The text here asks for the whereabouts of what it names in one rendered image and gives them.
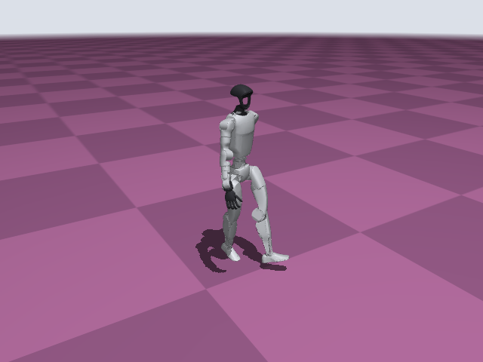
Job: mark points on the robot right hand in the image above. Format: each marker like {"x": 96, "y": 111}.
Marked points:
{"x": 230, "y": 196}

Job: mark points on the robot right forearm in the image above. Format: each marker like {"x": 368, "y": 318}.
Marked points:
{"x": 225, "y": 170}

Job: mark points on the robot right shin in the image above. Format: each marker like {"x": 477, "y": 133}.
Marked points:
{"x": 229, "y": 231}

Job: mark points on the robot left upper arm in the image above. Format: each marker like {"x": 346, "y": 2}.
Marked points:
{"x": 255, "y": 115}

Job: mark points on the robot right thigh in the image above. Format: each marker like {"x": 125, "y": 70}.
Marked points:
{"x": 234, "y": 214}

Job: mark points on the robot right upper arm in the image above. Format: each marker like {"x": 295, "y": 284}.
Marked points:
{"x": 226, "y": 128}

